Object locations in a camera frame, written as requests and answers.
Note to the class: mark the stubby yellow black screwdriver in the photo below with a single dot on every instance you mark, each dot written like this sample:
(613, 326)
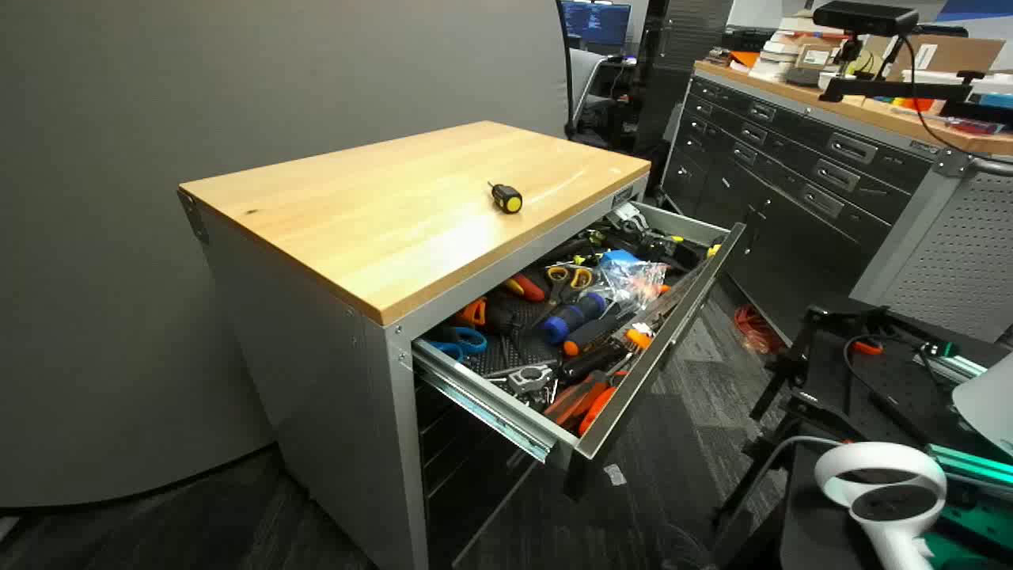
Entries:
(507, 197)

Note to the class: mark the grey metal tool drawer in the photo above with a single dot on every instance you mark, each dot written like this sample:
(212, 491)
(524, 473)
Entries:
(676, 288)

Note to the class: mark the large black drawer workbench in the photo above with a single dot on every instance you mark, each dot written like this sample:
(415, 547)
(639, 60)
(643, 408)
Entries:
(801, 190)

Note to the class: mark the small orange clamp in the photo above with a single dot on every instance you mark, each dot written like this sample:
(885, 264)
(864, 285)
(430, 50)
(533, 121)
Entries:
(473, 310)

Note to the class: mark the clear bag of blue parts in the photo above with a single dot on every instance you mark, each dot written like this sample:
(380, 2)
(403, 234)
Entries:
(636, 276)

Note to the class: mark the grey cabinet with wooden top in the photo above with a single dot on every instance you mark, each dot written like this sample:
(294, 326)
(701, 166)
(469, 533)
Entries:
(400, 217)

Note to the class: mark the white paper tag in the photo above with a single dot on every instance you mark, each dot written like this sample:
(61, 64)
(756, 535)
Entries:
(614, 475)

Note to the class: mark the black office chair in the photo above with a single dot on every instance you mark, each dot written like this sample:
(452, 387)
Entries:
(592, 74)

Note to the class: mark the orange object on floor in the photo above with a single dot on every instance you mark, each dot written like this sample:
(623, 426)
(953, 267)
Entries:
(756, 329)

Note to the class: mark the black tripod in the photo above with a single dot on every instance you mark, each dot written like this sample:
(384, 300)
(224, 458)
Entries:
(792, 390)

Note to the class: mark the white VR controller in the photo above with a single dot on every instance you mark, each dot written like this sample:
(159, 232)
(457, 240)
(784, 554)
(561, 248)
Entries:
(885, 495)

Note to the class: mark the grey pegboard panel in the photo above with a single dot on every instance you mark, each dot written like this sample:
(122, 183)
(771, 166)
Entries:
(953, 254)

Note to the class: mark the teal green tool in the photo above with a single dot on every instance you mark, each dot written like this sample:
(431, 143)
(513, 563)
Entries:
(970, 462)

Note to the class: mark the black camera on bar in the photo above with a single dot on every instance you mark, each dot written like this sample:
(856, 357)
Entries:
(869, 17)

